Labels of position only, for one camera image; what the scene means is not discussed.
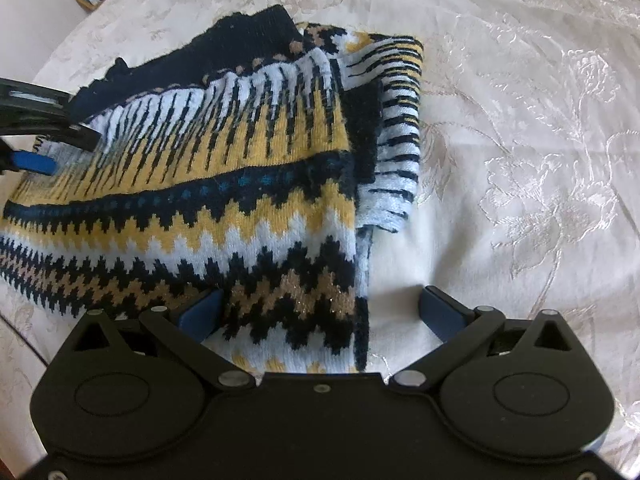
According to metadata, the navy yellow white patterned sweater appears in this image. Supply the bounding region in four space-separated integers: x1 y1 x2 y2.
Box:
0 4 425 375

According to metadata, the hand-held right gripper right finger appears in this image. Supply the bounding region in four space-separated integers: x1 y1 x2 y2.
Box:
389 285 584 393

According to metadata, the bed with white embroidered bedspread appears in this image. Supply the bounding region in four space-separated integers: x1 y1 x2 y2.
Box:
0 0 640 466

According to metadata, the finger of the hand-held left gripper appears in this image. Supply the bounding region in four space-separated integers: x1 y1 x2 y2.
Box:
0 140 57 177
0 77 104 152

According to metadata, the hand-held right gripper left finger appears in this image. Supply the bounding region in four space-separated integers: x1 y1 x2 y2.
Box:
67 289 255 391

